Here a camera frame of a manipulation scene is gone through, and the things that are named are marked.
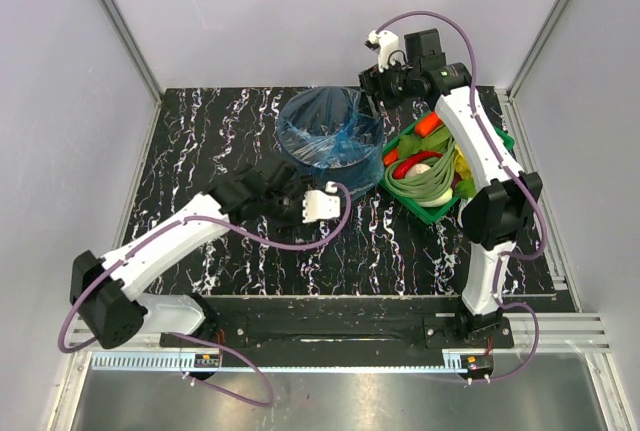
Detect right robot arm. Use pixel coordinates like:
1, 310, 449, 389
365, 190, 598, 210
359, 29, 542, 347

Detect green long beans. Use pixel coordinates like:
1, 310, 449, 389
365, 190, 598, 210
381, 138, 456, 207

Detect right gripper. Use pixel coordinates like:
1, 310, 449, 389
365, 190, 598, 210
354, 55, 418, 120

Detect orange carrot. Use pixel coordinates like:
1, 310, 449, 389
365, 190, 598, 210
414, 112, 442, 138

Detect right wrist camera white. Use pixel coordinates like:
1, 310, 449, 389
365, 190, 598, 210
365, 30, 400, 72

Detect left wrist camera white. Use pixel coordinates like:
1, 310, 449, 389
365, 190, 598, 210
302, 181, 341, 224

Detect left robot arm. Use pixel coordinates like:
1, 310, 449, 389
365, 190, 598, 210
70, 160, 314, 349

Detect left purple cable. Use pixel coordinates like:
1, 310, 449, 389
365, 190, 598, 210
57, 181, 352, 408

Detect red chili pepper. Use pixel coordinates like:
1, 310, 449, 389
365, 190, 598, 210
392, 151, 442, 180

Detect black trash bin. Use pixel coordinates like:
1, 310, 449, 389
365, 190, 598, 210
275, 86, 386, 199

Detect purple cable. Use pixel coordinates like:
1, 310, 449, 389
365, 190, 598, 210
57, 181, 352, 408
374, 10, 548, 385

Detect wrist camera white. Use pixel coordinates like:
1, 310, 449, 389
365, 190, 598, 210
365, 30, 400, 72
302, 181, 341, 224

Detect yellow white cabbage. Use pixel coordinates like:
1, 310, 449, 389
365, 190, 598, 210
454, 145, 472, 179

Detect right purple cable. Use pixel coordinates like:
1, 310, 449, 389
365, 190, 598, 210
374, 10, 548, 385

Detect green vegetable basket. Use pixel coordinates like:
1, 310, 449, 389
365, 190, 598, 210
378, 110, 516, 226

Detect green leafy vegetable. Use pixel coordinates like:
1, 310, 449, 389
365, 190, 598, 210
453, 178, 477, 200

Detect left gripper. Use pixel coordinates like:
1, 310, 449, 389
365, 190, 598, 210
263, 175, 319, 244

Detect detached blue trash bag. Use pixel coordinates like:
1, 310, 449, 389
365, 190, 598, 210
274, 85, 387, 200

